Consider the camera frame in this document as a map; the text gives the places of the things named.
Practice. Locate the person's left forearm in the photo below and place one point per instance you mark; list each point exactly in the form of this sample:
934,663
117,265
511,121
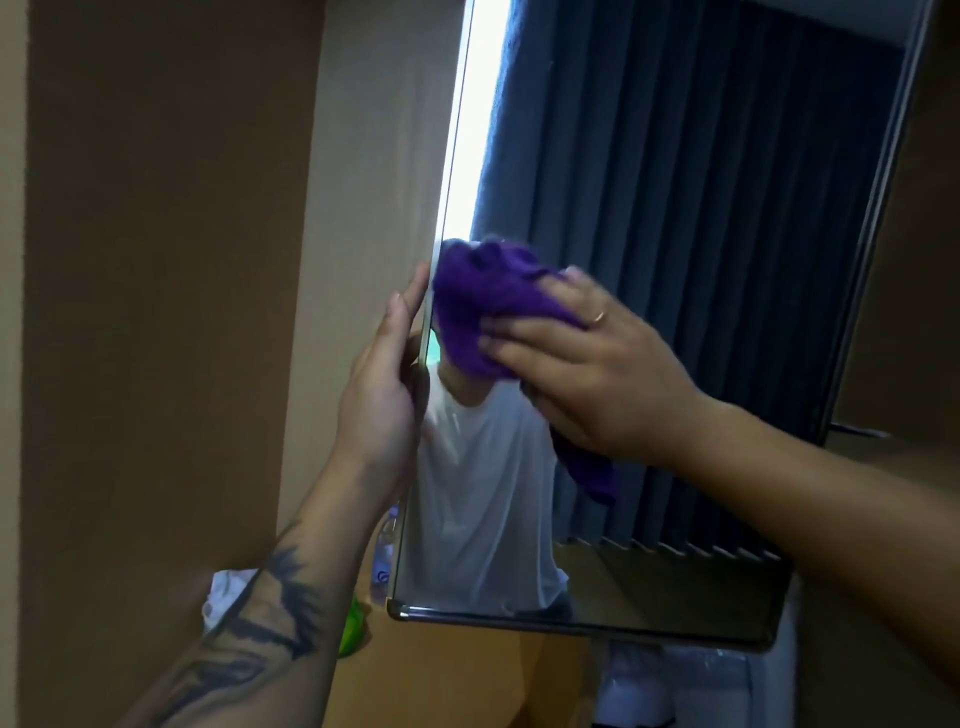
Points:
277,600

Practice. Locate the person's right little finger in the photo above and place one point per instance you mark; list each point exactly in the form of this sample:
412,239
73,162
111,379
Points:
579,279

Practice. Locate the metal-framed mirror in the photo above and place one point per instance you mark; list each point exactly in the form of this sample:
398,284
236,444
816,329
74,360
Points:
712,225

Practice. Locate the person's left fingers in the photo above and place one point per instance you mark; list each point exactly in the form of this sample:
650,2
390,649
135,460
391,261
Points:
409,300

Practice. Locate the person's right middle finger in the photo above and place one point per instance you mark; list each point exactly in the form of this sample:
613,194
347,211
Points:
532,334

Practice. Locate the purple cleaning cloth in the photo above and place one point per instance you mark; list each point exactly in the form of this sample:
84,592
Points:
487,300

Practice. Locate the clear plastic water bottle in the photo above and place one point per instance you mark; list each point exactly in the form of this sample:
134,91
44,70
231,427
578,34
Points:
385,555

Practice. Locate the person's left hand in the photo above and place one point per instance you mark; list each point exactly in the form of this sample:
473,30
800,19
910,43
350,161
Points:
379,397

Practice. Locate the clear plastic bag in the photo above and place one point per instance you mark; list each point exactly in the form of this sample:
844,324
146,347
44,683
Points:
675,686

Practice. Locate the person's right thumb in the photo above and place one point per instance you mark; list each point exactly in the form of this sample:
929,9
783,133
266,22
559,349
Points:
547,409

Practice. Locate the person's right hand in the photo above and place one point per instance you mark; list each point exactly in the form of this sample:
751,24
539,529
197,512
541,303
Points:
622,382

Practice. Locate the white crumpled cloth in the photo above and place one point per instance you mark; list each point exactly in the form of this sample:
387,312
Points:
225,596

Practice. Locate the green plastic object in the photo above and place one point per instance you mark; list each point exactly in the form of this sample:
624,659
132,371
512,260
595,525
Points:
352,630

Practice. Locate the person's right forearm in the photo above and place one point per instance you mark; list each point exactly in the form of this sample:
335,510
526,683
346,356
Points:
847,517

